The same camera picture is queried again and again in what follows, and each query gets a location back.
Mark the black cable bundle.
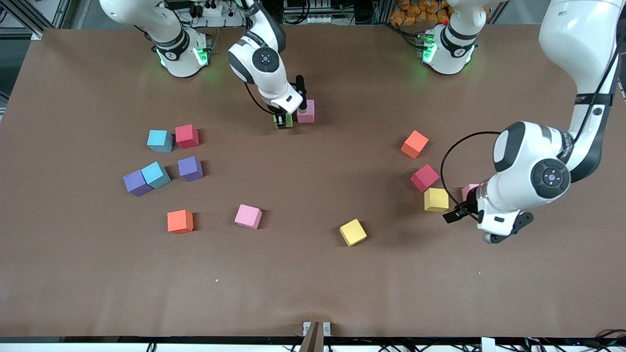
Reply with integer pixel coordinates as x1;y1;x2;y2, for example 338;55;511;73
523;329;626;352

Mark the blue foam cube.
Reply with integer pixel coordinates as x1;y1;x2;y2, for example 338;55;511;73
141;161;172;190
147;130;174;153

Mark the white electronics box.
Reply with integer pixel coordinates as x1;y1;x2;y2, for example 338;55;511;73
285;0;343;25

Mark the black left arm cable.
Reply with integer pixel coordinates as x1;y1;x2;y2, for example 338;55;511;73
440;29;626;223

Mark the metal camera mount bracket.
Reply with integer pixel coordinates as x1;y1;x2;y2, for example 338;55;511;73
299;321;332;352

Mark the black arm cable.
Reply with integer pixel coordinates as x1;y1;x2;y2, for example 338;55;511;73
243;81;279;117
440;29;626;223

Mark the orange foam cube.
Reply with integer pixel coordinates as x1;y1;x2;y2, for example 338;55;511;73
167;210;194;234
401;130;429;159

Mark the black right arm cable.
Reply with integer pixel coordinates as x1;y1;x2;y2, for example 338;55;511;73
243;81;279;117

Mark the bag of oranges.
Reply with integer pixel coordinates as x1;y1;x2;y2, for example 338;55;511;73
390;0;453;26

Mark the yellow foam cube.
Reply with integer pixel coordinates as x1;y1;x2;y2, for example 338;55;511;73
424;188;449;213
339;219;368;247

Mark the purple foam cube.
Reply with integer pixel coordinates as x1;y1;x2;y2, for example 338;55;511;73
123;170;153;197
178;156;204;182

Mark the white power strip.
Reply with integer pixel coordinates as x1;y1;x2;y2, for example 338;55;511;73
188;0;245;27

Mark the red foam cube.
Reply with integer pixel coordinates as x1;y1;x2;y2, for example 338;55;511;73
175;124;200;149
410;164;440;192

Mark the aluminium frame profile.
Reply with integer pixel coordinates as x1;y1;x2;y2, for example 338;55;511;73
10;0;74;41

